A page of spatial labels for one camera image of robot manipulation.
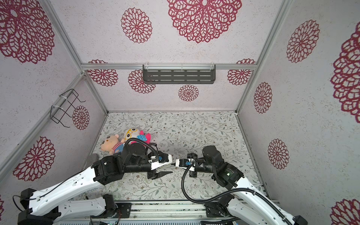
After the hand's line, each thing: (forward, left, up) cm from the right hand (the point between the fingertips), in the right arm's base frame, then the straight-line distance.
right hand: (176, 161), depth 66 cm
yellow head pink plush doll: (+28, +31, -17) cm, 45 cm away
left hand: (-3, +3, +2) cm, 4 cm away
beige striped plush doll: (+18, +44, -17) cm, 51 cm away
